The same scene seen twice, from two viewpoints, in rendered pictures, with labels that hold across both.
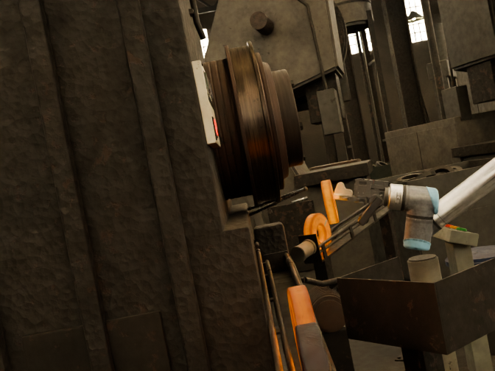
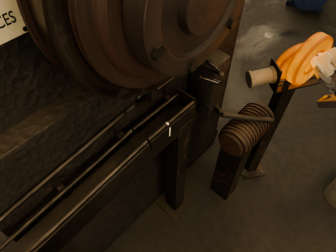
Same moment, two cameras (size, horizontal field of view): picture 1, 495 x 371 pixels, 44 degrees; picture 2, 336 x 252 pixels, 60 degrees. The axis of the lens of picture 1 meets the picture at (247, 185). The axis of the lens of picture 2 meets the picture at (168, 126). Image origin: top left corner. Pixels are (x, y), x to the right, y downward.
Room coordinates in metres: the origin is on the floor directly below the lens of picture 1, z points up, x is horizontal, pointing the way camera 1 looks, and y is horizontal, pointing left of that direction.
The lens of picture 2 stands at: (1.43, -0.43, 1.36)
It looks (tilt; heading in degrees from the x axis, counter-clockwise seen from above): 52 degrees down; 43
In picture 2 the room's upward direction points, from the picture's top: straight up
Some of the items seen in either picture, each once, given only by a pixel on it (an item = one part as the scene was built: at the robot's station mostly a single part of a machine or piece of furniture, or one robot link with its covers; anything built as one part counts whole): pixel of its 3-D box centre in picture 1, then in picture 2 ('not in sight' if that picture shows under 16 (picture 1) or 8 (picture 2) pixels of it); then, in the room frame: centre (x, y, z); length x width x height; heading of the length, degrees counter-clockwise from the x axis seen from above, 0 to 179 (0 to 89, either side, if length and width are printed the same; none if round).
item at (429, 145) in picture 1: (446, 178); not in sight; (5.90, -1.89, 0.55); 1.10 x 0.53 x 1.10; 20
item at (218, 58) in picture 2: (273, 260); (206, 82); (2.03, -0.04, 0.68); 0.11 x 0.08 x 0.24; 90
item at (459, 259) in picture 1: (467, 299); not in sight; (2.48, -0.79, 0.31); 0.24 x 0.16 x 0.62; 0
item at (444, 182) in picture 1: (451, 219); not in sight; (4.25, -1.34, 0.39); 1.03 x 0.83 x 0.77; 105
